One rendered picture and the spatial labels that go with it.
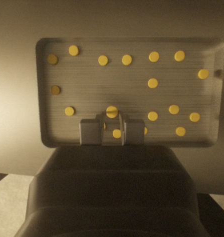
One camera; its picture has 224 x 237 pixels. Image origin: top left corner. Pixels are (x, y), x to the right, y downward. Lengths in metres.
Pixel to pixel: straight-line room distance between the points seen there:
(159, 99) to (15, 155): 0.19
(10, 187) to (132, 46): 1.22
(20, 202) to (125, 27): 1.26
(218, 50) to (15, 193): 1.28
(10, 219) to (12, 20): 1.33
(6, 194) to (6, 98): 1.16
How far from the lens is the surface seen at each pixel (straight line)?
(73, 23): 0.23
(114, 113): 0.16
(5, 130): 0.25
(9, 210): 1.42
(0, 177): 0.88
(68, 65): 0.21
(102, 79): 0.21
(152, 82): 0.21
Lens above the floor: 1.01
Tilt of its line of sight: 81 degrees down
